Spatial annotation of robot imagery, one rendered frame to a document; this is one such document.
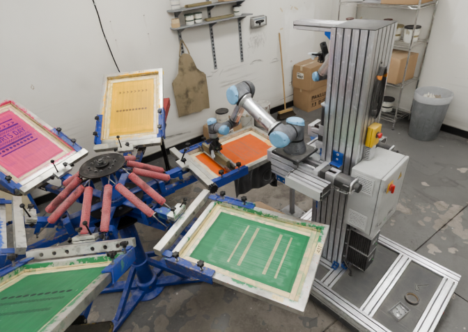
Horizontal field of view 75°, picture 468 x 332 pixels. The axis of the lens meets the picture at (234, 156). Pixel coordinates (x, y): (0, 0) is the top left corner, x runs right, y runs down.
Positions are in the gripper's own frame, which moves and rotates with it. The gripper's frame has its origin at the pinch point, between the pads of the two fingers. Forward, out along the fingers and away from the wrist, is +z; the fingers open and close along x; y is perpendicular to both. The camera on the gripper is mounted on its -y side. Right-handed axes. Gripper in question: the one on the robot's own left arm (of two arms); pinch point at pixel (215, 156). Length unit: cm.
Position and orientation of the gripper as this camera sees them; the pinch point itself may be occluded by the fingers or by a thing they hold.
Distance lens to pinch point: 257.5
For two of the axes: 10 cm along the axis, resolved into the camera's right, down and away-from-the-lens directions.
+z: 0.9, 8.4, 5.3
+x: 8.2, -3.6, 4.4
